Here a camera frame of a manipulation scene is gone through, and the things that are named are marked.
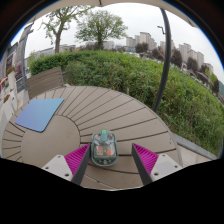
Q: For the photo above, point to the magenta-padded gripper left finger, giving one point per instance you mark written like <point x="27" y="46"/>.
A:
<point x="75" y="160"/>

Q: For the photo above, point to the brown slatted wooden chair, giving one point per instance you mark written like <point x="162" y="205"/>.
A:
<point x="45" y="81"/>

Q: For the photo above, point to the transparent teal computer mouse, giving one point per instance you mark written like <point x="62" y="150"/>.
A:
<point x="104" y="150"/>

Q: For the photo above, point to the tall grey sign pillar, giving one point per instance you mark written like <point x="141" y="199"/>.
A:
<point x="22" y="55"/>

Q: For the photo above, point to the dark curved parasol pole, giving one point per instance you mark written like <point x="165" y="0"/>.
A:
<point x="165" y="60"/>

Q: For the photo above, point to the group of apartment buildings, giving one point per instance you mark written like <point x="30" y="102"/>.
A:
<point x="145" y="39"/>

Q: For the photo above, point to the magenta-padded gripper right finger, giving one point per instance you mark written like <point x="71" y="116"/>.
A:
<point x="146" y="159"/>

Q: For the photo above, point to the green trimmed hedge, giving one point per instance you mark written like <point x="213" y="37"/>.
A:
<point x="133" y="80"/>

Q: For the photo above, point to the white flower planter box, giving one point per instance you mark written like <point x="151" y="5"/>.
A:
<point x="7" y="103"/>

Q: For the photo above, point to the leaning thin-trunk tree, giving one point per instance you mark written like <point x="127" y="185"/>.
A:
<point x="58" y="38"/>

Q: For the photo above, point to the blue rectangular mouse pad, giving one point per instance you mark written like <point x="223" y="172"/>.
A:
<point x="38" y="114"/>

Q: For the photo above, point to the round-crowned green tree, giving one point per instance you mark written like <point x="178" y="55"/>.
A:
<point x="100" y="28"/>

